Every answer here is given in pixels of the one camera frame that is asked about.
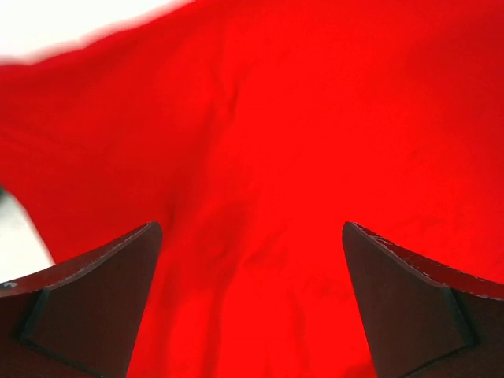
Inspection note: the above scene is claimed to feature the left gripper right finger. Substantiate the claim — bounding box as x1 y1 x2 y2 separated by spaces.
343 222 503 378

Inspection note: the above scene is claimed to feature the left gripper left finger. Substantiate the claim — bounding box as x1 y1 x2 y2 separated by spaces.
1 222 162 377

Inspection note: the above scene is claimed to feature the red t shirt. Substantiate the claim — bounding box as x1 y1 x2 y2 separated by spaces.
1 1 503 377

